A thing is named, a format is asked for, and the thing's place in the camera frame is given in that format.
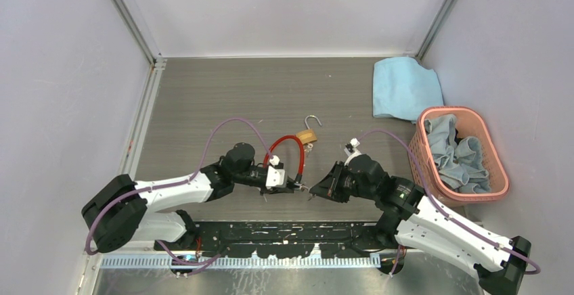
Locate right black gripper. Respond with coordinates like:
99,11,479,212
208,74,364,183
309,160,378,203

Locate red rubber ring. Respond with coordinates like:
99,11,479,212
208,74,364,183
263,135,310,193

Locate brass padlock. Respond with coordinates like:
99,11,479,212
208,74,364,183
295,114,322,145

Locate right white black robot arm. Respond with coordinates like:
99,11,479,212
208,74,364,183
310,154,531,294

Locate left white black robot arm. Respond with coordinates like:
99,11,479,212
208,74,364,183
81,143,305,254

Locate light blue cloth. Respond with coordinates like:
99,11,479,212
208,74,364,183
372,57,444,122

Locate grey-blue cloth in basket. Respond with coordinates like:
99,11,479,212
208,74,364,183
424,114,491,194

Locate pink plastic basket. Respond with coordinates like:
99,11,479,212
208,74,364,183
409,106,510,207

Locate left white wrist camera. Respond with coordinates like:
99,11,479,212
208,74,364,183
265,156,287,189

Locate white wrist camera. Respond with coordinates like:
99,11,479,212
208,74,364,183
345,138,361,160
265,156,287,189

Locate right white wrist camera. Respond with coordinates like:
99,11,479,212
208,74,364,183
345,138,361,160

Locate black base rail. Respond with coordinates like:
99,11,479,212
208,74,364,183
152,221,407,259

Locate white slotted cable duct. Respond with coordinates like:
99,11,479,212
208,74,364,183
100,254,381,269

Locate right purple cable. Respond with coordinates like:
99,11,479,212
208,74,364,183
357,128,542,276

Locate purple cable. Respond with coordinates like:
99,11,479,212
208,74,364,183
84,117,275,256
357,128,542,276

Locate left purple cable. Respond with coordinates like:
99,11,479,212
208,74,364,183
84,117,275,256

